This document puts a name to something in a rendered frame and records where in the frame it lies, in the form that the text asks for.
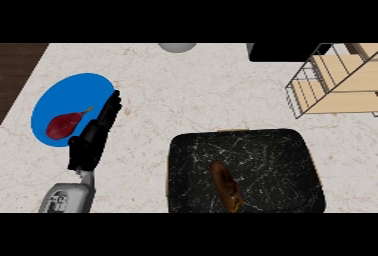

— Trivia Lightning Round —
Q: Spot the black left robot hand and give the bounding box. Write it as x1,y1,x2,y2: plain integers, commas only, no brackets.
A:
66,89,123,173

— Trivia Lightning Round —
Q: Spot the black marble tray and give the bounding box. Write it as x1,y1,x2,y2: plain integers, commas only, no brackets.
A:
166,128,326,214

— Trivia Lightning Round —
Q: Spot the dark red pear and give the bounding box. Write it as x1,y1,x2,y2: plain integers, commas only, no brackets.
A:
44,106,95,141

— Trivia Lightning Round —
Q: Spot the blue oval plate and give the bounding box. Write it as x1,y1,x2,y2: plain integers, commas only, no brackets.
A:
29,72,118,148

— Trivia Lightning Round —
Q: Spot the grey round object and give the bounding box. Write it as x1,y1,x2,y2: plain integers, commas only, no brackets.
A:
156,43,197,54

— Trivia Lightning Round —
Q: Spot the black appliance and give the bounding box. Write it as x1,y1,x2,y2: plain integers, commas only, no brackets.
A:
245,43,333,63

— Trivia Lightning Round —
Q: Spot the wire tiered wooden shelf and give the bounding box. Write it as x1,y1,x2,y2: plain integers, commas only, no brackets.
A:
283,43,378,120

